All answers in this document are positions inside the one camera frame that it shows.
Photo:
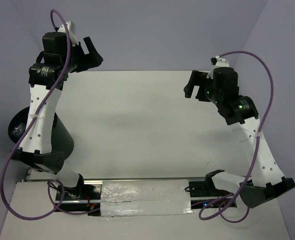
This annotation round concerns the black cylindrical bin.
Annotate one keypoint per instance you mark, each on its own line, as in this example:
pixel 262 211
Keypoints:
pixel 61 140

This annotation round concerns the silver taped cover plate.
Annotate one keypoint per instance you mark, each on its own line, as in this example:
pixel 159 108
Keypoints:
pixel 145 198

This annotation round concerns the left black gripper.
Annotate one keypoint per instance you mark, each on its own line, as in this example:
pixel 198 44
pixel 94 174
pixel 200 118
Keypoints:
pixel 94 56

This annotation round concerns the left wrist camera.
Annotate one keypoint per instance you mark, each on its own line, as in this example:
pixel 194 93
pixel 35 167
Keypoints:
pixel 63 30

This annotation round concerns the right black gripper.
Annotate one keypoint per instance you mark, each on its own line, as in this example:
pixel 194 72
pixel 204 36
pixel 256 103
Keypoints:
pixel 198 78

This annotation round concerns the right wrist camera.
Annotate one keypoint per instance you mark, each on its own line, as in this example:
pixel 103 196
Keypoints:
pixel 222 76

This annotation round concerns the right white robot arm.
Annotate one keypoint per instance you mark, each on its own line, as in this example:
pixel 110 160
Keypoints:
pixel 266 180

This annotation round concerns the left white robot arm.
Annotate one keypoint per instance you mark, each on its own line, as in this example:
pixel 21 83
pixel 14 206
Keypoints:
pixel 44 142

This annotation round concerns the metal base rail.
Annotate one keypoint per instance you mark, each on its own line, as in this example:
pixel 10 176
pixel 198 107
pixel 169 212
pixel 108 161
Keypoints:
pixel 200 193

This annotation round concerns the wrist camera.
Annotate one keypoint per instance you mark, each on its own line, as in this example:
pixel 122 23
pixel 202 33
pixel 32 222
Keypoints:
pixel 222 76
pixel 63 30

